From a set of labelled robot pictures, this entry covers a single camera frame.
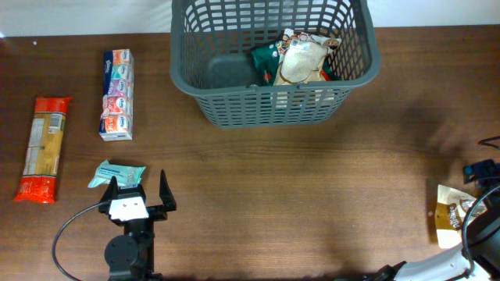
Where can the multicolour tissue pack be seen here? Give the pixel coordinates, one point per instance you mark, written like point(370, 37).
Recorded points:
point(116, 120)

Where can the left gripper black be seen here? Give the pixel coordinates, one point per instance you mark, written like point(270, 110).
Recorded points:
point(159, 212)

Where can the teal wet wipes packet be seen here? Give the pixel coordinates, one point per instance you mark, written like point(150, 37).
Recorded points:
point(125, 175)

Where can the grey plastic basket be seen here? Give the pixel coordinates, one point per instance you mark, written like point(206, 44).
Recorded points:
point(211, 46)

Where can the green cocoa bag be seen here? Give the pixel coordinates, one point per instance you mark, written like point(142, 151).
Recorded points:
point(275, 69)

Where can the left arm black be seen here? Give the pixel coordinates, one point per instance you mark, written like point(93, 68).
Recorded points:
point(130, 256)

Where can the beige rice bag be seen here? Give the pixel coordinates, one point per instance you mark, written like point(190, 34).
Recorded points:
point(299, 41)

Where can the beige snack bag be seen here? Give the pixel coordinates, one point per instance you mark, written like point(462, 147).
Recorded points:
point(451, 208)

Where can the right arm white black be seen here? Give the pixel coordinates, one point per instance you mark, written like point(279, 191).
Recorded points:
point(467, 230)

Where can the orange spaghetti packet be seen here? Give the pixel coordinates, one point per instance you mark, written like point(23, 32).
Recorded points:
point(38, 181)

